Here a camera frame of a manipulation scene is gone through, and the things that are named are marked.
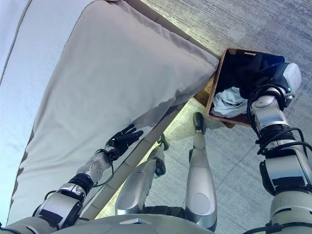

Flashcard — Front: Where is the black garment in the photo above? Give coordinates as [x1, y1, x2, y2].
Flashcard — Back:
[218, 52, 286, 100]

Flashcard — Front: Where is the grey robot torso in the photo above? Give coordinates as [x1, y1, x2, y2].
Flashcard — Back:
[0, 214, 312, 234]

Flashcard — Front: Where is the white duvet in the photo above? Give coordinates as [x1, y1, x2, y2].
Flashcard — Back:
[0, 0, 86, 221]

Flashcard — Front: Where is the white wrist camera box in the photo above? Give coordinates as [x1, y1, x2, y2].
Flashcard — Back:
[282, 62, 303, 95]

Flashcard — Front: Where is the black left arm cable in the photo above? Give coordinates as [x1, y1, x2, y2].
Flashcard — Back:
[92, 155, 116, 189]

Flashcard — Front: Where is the silver left robot leg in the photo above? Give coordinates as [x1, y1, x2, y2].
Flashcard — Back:
[115, 135, 170, 217]

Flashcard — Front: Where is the white garment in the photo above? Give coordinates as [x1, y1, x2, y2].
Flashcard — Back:
[210, 87, 249, 119]

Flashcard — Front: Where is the bed with beige blanket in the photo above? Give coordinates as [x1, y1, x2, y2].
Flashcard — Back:
[6, 0, 220, 221]

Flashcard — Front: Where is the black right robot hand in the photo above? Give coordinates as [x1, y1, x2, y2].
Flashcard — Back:
[257, 62, 291, 86]

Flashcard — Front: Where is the grey striped rug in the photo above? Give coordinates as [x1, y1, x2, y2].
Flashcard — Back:
[143, 0, 312, 234]

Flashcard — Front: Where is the brown wicker basket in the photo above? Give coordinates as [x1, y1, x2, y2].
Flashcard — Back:
[193, 47, 286, 129]

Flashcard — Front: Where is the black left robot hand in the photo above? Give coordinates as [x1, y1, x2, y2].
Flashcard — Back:
[105, 123, 144, 161]

